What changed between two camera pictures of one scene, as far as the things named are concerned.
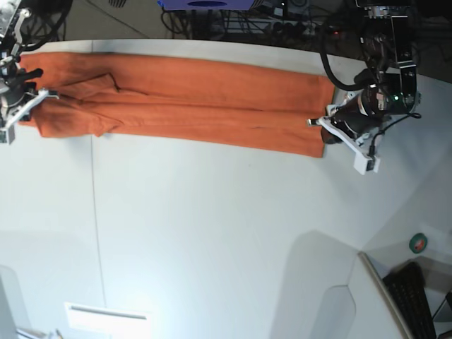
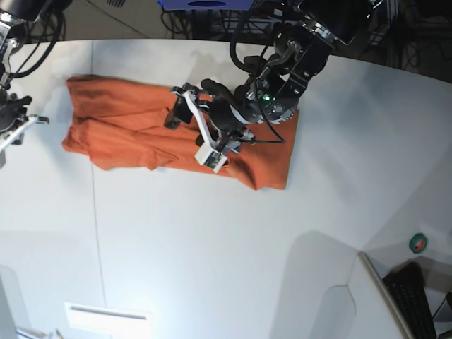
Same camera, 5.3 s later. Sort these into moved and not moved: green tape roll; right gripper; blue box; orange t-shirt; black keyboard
Moved: right gripper; orange t-shirt
Not moved: black keyboard; blue box; green tape roll
